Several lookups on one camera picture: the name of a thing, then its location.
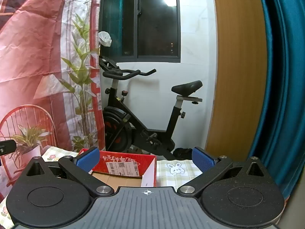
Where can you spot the wooden door panel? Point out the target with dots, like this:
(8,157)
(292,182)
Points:
(238,76)

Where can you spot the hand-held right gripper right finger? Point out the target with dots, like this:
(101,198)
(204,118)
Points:
(203,159)

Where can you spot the teal curtain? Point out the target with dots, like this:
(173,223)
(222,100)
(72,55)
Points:
(286,76)

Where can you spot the printed backdrop cloth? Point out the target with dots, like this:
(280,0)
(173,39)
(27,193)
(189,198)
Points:
(35,52)

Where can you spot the black exercise bike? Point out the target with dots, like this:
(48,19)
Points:
(119,124)

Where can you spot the checked printed tablecloth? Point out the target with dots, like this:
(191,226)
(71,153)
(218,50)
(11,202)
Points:
(166,174)

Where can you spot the white plastic bag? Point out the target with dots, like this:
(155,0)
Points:
(104,38)

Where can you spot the dark glass window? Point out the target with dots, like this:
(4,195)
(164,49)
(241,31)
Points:
(154,28)

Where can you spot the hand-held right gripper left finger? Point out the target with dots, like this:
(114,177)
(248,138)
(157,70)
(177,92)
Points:
(88,158)

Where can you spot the red strawberry print box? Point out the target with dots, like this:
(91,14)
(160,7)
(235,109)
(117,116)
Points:
(145,159)

